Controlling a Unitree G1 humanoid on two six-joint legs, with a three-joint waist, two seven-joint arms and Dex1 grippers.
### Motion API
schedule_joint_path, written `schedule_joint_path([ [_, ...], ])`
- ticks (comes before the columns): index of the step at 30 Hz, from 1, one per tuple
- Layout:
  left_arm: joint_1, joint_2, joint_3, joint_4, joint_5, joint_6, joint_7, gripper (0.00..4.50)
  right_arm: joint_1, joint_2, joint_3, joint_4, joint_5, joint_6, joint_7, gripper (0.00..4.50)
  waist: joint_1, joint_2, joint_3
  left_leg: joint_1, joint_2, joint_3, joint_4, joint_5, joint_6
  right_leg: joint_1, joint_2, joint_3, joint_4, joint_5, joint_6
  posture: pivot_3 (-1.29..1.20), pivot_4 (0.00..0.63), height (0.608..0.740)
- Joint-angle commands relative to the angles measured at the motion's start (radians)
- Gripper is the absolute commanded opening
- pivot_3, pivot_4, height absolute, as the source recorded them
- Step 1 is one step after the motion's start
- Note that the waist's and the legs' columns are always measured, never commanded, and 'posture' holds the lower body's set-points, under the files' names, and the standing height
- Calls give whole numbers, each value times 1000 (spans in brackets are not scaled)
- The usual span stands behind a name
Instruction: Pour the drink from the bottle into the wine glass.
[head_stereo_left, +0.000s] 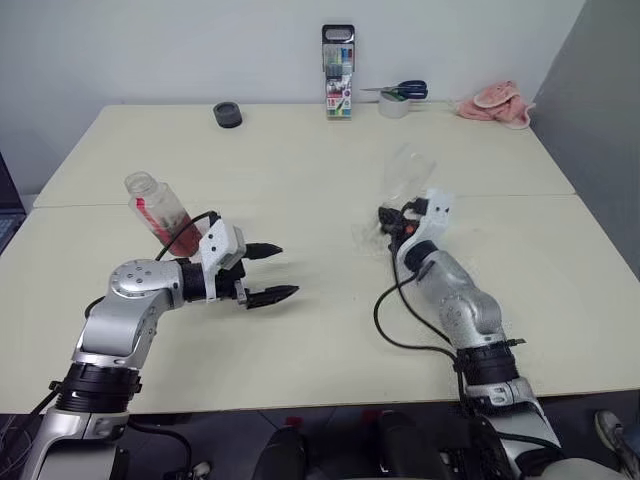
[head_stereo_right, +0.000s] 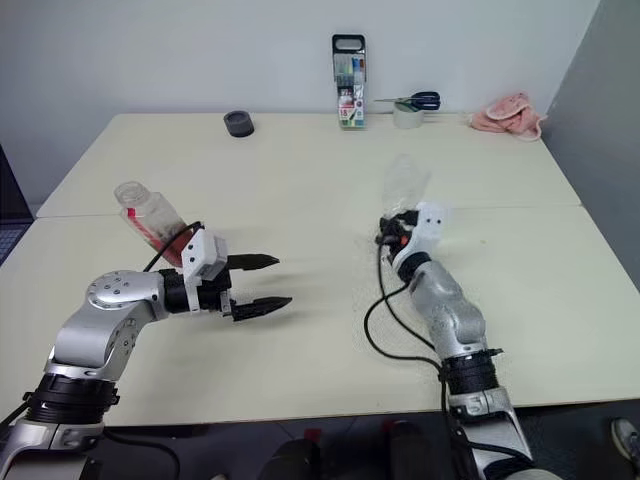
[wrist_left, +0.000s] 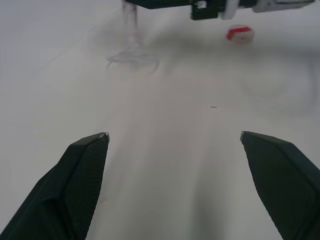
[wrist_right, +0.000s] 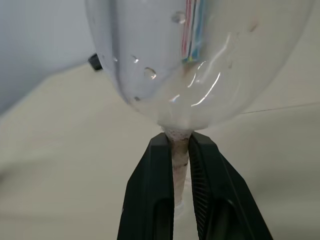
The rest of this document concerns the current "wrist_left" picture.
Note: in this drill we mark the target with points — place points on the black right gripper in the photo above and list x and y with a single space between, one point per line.
206 10

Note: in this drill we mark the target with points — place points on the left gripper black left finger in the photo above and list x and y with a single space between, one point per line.
72 185

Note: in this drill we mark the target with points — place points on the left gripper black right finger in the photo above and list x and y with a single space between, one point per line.
280 180

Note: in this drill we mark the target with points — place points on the clear wine glass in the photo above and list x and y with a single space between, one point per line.
131 37

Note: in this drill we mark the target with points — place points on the red and white bottle cap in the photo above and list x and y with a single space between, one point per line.
240 33

